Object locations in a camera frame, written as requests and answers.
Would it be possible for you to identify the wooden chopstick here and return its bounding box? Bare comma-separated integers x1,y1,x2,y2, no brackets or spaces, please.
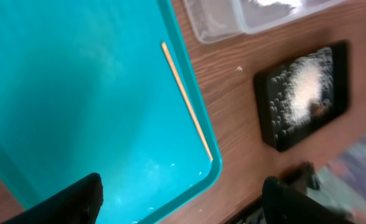
161,42,214,162

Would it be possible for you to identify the teal plastic tray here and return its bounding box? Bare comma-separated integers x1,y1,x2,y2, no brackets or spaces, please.
0,0,222,223

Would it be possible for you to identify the black tray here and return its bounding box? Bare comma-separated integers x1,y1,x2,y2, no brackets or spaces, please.
253,40,350,152

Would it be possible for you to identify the clear plastic bin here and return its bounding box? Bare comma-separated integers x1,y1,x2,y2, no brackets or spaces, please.
184,0,344,44

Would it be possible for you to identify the white napkin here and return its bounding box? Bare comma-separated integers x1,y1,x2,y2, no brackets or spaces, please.
255,0,303,7

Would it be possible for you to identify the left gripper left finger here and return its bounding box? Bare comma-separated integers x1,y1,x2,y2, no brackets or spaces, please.
2,172,103,224

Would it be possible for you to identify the pile of rice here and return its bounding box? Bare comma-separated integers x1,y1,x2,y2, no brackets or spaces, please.
269,47,334,140

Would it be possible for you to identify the brown food scrap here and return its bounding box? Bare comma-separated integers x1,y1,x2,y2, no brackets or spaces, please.
310,103,329,119

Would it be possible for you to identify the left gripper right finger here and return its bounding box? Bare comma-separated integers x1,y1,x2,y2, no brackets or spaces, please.
261,176,352,224

